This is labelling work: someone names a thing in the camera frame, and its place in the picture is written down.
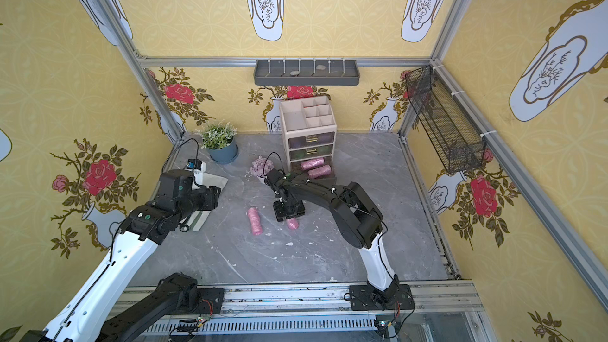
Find pink trash bag roll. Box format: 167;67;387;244
300;158;326;171
247;207;264;236
286;218;299;231
307;165;332;179

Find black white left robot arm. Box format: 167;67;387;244
22;169;221;341

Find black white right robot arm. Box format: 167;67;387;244
264;169;400;302

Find beige three-drawer organizer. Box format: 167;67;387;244
280;96;337;171

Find white green work glove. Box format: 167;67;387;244
178;172;228;232

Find purple flowers in white pot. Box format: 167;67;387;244
249;156;275;184

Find green plant in blue pot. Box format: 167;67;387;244
195;123;238;165

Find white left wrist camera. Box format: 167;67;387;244
185;158;206;188

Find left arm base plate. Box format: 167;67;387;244
164;288;225;316

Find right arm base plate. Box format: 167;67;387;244
343;284;416;312

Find gray wall shelf tray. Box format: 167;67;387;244
253;58;361;86

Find black wire mesh basket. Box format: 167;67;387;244
404;66;486;174

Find aluminum front rail frame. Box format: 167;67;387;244
70;279;497;342

